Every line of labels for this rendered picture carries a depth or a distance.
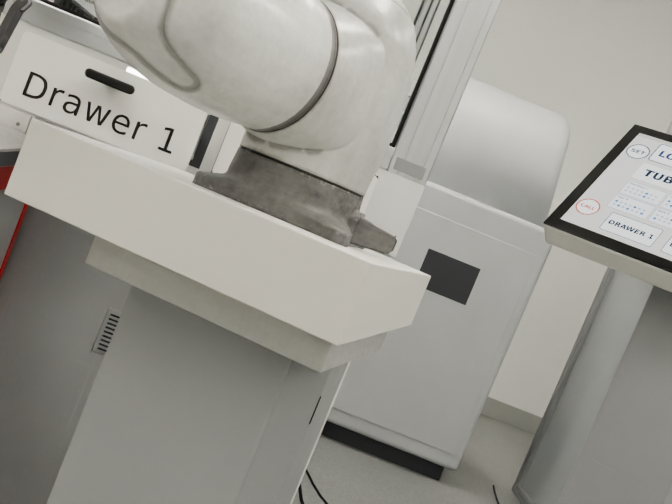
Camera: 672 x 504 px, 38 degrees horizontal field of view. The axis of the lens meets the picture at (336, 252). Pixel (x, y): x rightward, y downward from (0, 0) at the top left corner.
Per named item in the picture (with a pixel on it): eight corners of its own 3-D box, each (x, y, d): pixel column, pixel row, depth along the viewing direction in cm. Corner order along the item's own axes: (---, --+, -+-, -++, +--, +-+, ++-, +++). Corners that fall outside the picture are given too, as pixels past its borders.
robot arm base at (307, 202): (379, 261, 100) (400, 212, 100) (188, 181, 103) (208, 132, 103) (394, 262, 118) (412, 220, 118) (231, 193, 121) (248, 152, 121)
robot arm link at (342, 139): (392, 210, 112) (466, 33, 111) (297, 167, 98) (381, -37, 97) (295, 171, 122) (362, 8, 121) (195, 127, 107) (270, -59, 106)
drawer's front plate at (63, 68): (183, 174, 146) (210, 105, 145) (-2, 99, 142) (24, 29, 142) (184, 173, 147) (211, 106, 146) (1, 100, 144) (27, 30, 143)
